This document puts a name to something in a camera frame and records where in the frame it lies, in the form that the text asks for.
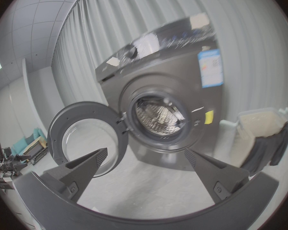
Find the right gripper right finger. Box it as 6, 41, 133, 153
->
184, 148, 250, 204

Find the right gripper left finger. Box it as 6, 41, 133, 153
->
42, 148, 108, 203

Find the washing machine door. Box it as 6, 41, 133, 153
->
47, 101, 130, 177

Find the heap of dark clothes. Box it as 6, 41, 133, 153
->
242, 122, 288, 177

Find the cream laundry basket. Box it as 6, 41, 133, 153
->
237, 107, 288, 168

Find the grey washing machine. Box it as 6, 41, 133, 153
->
95, 12, 225, 172

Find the turquoise sofa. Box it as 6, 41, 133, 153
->
12, 128, 47, 156

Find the white curtain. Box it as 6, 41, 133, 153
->
52, 0, 288, 129

